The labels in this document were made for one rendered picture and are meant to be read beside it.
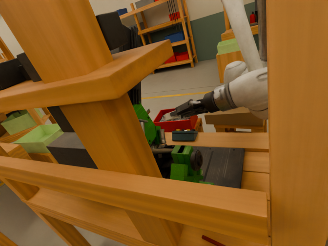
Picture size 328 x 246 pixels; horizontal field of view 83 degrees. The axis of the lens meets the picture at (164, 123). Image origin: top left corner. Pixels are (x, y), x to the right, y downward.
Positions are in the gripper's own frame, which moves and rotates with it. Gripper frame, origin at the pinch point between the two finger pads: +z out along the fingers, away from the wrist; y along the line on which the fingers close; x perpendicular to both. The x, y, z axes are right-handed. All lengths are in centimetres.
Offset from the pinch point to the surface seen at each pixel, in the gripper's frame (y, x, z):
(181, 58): -381, -334, 214
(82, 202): 6, 34, 61
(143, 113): -3.8, -7.5, 20.6
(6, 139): -5, -53, 321
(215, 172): -26.0, 24.3, -3.6
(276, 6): 41, 9, -43
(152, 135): -9.1, 3.5, 20.7
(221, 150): -37.4, 12.9, -3.7
